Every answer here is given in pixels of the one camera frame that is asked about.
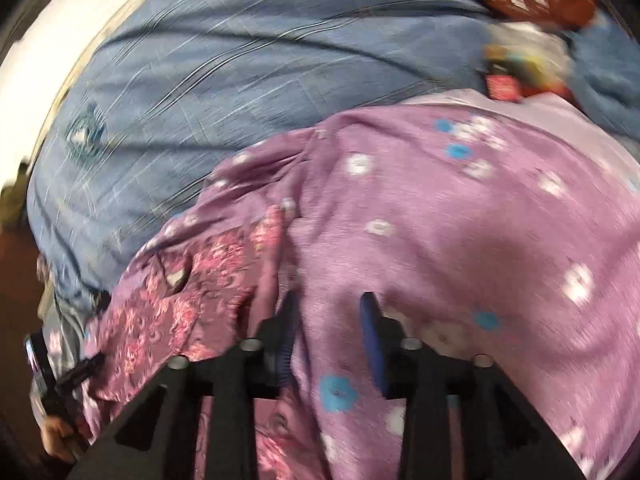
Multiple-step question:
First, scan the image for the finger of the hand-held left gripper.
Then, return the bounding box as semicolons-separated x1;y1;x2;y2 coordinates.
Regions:
54;354;106;395

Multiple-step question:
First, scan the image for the person's left hand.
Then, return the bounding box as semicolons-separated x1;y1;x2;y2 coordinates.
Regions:
41;416;92;462

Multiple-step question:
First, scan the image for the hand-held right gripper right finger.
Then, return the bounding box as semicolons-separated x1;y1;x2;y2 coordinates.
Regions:
359;291;587;480

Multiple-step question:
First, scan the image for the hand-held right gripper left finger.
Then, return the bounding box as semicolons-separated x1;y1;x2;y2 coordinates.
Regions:
65;290;301;480

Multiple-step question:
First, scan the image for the blue denim cloth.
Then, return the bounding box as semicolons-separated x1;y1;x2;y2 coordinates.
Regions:
570;10;640;138

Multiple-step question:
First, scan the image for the blue striped blanket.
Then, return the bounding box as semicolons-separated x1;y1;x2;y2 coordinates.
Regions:
25;0;640;311

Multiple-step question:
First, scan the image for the maroon pink floral garment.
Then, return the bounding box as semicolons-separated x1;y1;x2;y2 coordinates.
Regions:
82;205;321;480

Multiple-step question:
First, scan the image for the purple floral bed sheet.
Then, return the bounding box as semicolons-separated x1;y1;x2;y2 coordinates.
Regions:
82;87;640;480

